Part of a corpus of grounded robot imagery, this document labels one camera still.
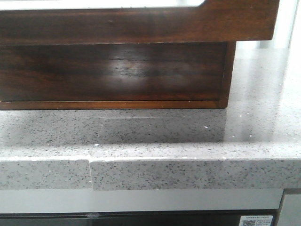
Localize dark wooden drawer cabinet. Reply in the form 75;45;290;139
0;41;236;110

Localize black appliance under counter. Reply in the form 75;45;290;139
0;209;278;226

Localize dark wooden drawer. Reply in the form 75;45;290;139
0;0;279;46

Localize white label sticker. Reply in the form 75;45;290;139
239;215;274;226

